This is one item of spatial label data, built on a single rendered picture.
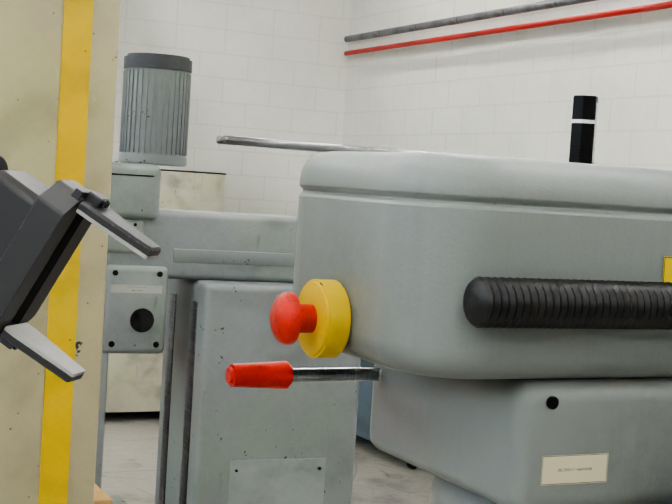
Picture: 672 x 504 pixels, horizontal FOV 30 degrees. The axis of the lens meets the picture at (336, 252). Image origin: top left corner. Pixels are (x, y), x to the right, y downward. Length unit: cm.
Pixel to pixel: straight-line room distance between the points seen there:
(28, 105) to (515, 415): 185
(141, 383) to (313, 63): 321
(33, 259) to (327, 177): 24
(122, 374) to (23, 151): 693
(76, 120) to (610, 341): 186
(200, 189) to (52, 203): 867
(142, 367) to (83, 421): 683
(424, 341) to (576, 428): 14
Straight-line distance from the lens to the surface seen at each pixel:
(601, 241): 93
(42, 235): 89
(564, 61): 831
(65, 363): 92
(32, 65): 265
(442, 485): 109
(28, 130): 264
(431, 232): 87
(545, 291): 86
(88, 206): 89
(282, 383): 105
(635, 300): 90
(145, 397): 959
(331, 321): 93
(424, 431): 103
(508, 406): 93
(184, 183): 951
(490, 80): 901
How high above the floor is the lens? 186
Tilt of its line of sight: 3 degrees down
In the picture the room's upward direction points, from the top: 4 degrees clockwise
